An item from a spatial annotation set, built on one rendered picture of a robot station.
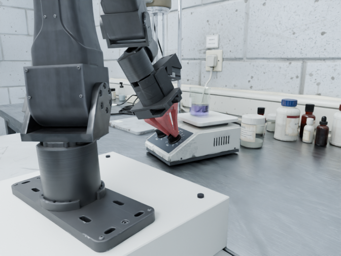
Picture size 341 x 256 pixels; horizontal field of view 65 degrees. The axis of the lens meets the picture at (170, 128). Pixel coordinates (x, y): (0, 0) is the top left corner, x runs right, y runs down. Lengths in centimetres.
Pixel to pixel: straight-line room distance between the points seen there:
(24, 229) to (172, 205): 15
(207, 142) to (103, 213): 37
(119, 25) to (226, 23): 71
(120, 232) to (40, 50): 19
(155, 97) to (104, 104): 25
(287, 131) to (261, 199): 37
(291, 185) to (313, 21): 59
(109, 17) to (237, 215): 38
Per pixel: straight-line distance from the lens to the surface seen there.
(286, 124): 82
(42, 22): 32
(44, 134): 31
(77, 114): 29
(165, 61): 59
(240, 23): 112
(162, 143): 62
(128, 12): 49
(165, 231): 27
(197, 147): 60
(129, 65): 52
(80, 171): 30
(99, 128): 29
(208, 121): 61
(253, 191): 50
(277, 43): 104
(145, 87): 53
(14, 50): 285
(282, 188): 53
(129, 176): 40
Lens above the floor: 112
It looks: 14 degrees down
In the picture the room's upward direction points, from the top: straight up
